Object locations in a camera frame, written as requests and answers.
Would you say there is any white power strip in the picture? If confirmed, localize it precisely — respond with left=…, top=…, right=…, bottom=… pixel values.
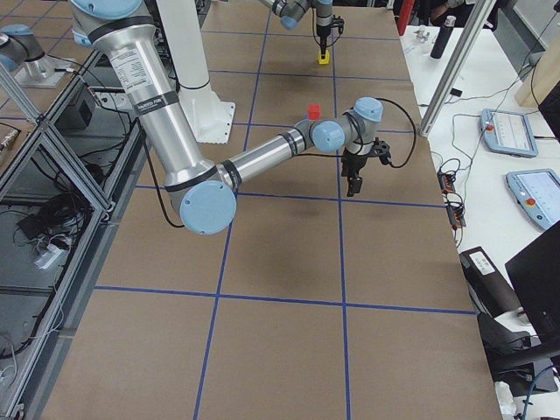
left=34, top=244, right=63, bottom=270

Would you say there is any black power strip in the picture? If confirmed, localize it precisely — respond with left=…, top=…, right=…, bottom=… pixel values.
left=437, top=171, right=466, bottom=230

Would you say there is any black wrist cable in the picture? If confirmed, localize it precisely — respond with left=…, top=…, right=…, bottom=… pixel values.
left=375, top=98, right=417, bottom=169

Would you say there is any aluminium frame post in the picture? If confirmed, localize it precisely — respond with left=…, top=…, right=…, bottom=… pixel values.
left=418, top=0, right=495, bottom=137

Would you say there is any teach pendant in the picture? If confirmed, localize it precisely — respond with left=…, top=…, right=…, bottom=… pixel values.
left=506, top=168, right=559, bottom=230
left=480, top=108, right=538, bottom=158

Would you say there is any wooden board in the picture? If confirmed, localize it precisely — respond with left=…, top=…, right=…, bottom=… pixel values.
left=514, top=35, right=559, bottom=108

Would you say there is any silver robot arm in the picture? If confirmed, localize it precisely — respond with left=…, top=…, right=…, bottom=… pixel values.
left=259, top=0, right=335, bottom=64
left=71, top=1, right=383, bottom=235

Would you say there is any red foam block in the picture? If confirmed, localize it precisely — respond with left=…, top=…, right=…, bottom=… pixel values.
left=306, top=103, right=321, bottom=121

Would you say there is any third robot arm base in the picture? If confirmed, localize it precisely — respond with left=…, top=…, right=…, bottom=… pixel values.
left=1, top=24, right=65, bottom=88

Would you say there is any black box with label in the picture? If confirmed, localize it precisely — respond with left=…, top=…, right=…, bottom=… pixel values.
left=459, top=247, right=523, bottom=318

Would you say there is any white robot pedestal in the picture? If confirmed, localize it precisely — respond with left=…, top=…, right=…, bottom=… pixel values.
left=157, top=0, right=235, bottom=144

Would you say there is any black monitor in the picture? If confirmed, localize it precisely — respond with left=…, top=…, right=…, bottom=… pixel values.
left=506, top=222, right=559, bottom=341

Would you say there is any far teach pendant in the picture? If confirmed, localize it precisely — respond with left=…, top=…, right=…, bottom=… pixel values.
left=480, top=108, right=538, bottom=158

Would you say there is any near teach pendant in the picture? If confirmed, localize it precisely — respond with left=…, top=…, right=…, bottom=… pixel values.
left=506, top=168, right=559, bottom=230

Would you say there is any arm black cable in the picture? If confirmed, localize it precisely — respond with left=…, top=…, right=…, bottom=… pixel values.
left=311, top=8, right=342, bottom=50

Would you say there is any yellow foam block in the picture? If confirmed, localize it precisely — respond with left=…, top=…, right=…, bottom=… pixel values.
left=317, top=51, right=331, bottom=66

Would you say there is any black water bottle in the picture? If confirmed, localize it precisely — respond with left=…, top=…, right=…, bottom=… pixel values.
left=430, top=15, right=456, bottom=59

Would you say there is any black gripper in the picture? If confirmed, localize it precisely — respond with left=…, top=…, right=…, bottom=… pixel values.
left=341, top=148, right=373, bottom=197
left=316, top=24, right=331, bottom=58

